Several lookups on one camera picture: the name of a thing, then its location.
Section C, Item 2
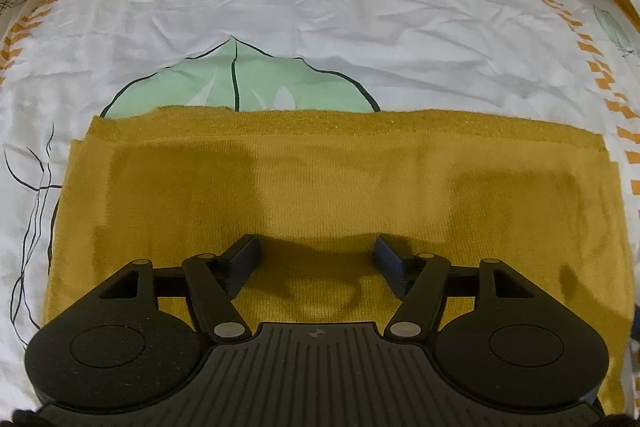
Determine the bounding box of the mustard yellow knit sweater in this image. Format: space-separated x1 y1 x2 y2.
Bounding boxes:
43 106 634 413

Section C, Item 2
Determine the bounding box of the white leaf-print bed sheet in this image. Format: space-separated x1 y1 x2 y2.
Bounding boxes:
1 0 639 415

